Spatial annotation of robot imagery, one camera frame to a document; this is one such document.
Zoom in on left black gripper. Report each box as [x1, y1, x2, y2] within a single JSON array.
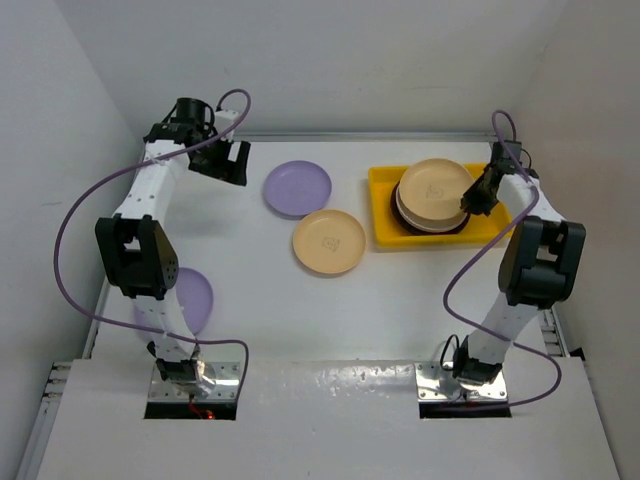
[[189, 129, 248, 186]]

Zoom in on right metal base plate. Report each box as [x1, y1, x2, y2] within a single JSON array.
[[414, 361, 509, 405]]

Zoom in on purple plate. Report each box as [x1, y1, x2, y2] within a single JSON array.
[[263, 160, 333, 218], [133, 266, 214, 337]]

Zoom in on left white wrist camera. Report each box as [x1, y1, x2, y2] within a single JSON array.
[[213, 109, 240, 133]]

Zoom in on orange plate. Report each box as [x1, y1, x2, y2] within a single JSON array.
[[398, 158, 474, 220], [292, 209, 367, 276]]

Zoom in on steel rimmed plate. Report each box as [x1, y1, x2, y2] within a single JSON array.
[[390, 184, 470, 236]]

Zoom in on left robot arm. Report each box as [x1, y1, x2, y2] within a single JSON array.
[[95, 98, 250, 398]]

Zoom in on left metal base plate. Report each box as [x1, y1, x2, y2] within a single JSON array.
[[147, 362, 241, 404]]

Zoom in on far purple plate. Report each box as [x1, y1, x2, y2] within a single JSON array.
[[263, 160, 333, 218]]

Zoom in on near left purple plate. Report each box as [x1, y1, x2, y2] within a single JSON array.
[[133, 266, 214, 337]]

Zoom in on metal base plate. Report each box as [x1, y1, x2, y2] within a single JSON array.
[[414, 361, 509, 405], [147, 362, 241, 404]]

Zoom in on yellow plastic bin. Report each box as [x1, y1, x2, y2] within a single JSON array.
[[368, 165, 511, 250]]

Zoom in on cream white plate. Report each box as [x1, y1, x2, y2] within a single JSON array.
[[394, 184, 470, 233]]

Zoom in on pink plate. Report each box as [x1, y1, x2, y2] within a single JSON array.
[[390, 199, 469, 235]]

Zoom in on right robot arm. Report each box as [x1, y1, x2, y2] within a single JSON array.
[[452, 141, 587, 385]]

